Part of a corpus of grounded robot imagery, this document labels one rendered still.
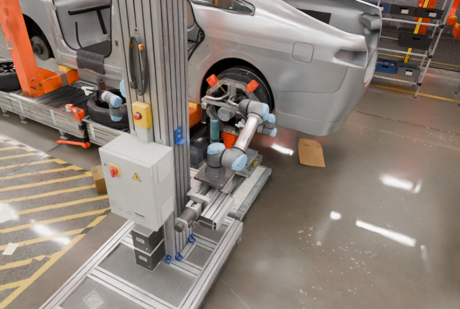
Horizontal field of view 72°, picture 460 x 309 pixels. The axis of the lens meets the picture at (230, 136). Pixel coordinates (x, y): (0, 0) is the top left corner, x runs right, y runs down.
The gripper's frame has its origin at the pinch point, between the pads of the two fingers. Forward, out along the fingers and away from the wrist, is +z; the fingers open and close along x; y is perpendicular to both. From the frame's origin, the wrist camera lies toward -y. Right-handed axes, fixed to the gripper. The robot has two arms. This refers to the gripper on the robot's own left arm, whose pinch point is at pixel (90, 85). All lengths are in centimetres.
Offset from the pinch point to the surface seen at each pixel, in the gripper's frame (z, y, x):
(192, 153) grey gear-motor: -32, 74, 85
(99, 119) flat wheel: 92, 77, 59
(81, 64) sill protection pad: 150, 29, 73
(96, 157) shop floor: 83, 118, 48
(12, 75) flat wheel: 268, 70, 37
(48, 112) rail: 161, 86, 34
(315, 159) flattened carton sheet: -108, 94, 219
